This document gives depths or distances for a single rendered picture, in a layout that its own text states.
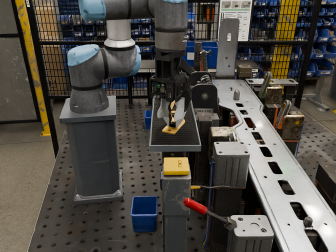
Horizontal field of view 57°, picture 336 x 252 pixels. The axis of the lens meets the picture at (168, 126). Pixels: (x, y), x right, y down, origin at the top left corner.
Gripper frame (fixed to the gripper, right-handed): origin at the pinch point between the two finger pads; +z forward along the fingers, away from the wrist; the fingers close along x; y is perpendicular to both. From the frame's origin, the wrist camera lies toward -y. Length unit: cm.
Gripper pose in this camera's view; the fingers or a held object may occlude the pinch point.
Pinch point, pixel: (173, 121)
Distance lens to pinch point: 84.2
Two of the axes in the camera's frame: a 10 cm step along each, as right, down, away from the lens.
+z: 0.0, 9.0, 4.4
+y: -4.0, 4.1, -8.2
